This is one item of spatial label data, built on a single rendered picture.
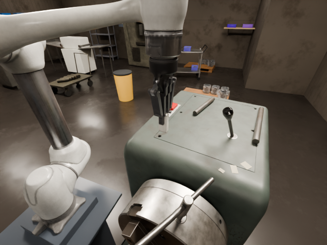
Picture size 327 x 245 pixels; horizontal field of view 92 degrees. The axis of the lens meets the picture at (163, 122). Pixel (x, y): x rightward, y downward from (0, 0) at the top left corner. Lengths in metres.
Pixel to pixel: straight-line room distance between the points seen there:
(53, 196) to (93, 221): 0.27
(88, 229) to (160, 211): 0.63
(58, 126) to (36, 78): 0.22
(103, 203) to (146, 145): 0.58
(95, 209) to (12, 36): 0.85
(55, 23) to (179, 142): 0.49
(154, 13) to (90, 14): 0.22
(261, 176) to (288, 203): 1.75
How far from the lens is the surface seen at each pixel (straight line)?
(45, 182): 0.86
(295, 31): 4.87
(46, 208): 0.92
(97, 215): 1.05
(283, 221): 2.13
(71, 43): 6.19
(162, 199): 0.46
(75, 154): 0.95
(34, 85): 0.81
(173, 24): 0.39
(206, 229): 0.47
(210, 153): 0.56
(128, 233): 0.48
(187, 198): 0.37
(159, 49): 0.39
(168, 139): 0.59
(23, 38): 0.55
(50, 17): 0.53
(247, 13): 6.81
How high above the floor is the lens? 1.63
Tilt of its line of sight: 34 degrees down
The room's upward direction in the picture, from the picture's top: straight up
